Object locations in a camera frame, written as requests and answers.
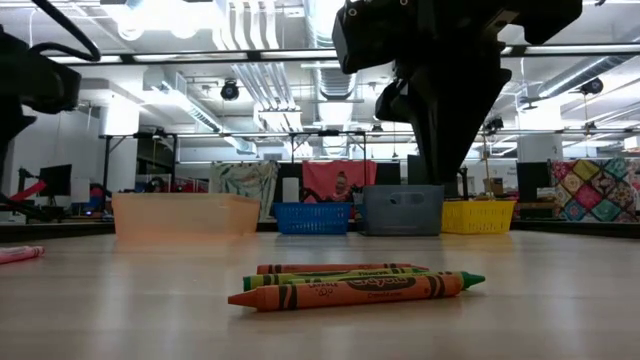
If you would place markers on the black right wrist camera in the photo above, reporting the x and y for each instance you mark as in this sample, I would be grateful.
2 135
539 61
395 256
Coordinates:
365 35

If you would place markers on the cardboard box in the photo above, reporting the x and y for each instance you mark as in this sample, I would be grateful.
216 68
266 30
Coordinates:
492 187

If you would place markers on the person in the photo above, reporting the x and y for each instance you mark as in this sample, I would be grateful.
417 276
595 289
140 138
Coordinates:
341 187
156 185

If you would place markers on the slanted silver ventilation duct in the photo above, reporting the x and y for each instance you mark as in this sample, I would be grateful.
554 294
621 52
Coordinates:
575 75

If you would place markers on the floral patterned cloth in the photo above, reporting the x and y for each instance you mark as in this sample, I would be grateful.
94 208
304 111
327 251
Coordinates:
245 180

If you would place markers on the green crayon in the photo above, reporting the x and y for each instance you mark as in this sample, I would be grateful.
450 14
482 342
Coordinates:
472 280

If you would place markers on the red cloth backdrop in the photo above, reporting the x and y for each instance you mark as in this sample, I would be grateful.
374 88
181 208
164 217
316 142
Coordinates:
315 175

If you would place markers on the colourful patchwork quilt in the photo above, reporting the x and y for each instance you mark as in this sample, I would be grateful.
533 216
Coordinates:
590 190

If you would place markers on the grey plastic bin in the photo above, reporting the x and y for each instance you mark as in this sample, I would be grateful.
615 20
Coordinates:
400 220

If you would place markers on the black ceiling spotlight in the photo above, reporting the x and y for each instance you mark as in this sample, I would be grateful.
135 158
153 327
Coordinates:
230 91
592 86
495 124

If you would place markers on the blue plastic basket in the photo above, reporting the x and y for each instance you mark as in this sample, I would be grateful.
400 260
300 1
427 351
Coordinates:
310 220

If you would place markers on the black upright panel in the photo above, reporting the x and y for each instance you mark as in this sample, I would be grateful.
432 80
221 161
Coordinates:
277 172

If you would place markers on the orange translucent plastic bin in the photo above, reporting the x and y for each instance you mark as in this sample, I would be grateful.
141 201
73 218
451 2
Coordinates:
185 215

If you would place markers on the yellow plastic basket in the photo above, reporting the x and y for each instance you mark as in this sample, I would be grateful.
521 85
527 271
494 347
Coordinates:
475 217

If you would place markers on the white column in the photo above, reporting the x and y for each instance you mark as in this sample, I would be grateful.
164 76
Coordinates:
120 165
540 145

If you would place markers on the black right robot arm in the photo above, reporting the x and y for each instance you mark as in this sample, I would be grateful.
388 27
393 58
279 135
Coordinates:
545 17

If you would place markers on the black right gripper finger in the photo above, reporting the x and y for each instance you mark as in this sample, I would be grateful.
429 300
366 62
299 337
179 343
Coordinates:
450 140
417 150

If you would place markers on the round silver ventilation duct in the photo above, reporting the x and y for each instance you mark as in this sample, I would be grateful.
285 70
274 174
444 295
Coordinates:
325 82

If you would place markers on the black horizontal rig bar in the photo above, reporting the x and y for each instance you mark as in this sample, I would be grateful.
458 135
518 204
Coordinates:
254 55

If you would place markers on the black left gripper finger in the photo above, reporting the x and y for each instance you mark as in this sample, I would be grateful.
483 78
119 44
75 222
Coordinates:
12 135

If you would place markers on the black monitor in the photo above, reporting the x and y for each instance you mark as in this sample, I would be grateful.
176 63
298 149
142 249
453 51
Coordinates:
55 180
532 180
412 172
387 172

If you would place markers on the black background robot arm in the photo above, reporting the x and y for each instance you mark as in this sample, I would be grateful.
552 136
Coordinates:
315 192

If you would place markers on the white computer case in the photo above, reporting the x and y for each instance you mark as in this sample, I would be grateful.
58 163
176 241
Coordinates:
81 191

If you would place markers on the black aluminium table frame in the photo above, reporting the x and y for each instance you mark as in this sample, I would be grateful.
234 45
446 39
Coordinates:
575 229

